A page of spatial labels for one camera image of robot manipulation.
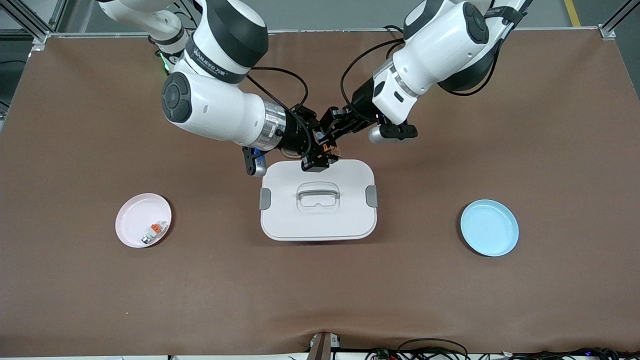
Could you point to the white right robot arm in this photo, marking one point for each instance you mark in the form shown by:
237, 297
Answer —
215, 107

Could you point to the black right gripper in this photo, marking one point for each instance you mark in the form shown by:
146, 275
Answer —
297, 136

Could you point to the white orange green-button switch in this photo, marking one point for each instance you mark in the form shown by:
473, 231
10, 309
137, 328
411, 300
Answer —
156, 229

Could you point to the light blue round plate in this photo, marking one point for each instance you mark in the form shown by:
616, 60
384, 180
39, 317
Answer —
490, 227

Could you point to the aluminium frame profile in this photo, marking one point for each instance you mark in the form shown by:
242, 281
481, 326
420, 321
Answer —
30, 20
607, 31

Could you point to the brown table cover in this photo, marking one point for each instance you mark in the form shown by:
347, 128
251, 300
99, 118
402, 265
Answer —
320, 290

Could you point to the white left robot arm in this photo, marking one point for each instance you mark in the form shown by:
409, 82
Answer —
440, 45

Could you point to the grey metal bracket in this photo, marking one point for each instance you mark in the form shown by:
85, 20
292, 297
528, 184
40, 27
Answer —
320, 347

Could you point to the pink round plate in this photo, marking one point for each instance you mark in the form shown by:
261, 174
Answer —
132, 220

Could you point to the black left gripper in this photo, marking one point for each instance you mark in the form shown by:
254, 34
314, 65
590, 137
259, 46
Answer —
361, 103

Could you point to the white lidded storage box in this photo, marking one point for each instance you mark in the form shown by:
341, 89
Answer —
345, 220

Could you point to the black and orange switch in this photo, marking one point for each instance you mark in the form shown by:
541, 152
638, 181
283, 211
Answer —
331, 151

